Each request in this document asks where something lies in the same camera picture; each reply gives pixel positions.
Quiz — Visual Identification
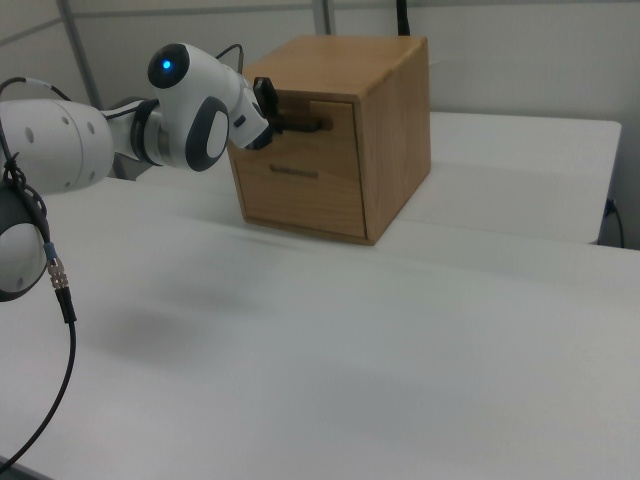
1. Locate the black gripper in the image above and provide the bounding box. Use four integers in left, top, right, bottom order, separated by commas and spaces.
246, 75, 287, 152

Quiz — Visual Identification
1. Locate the black bar drawer handle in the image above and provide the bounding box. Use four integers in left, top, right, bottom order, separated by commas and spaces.
273, 113, 335, 135

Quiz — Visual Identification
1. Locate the wooden drawer with bar handle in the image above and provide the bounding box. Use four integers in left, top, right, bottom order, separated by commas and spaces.
227, 88, 363, 175

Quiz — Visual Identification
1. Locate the recessed metal drawer pull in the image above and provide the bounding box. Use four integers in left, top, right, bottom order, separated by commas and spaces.
269, 163, 320, 180

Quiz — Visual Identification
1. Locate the wooden drawer cabinet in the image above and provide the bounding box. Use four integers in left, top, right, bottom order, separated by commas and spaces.
227, 33, 432, 247

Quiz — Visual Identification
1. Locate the wooden drawer with recessed pull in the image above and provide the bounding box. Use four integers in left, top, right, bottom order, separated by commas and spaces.
234, 159, 369, 238

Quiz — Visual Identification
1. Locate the black camera stand pole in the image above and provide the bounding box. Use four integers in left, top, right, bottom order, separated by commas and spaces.
396, 0, 413, 37

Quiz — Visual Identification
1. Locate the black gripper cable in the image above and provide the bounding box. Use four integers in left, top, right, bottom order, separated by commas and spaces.
0, 43, 246, 472

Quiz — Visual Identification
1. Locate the black wall cable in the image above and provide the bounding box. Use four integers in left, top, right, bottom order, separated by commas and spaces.
605, 198, 627, 249

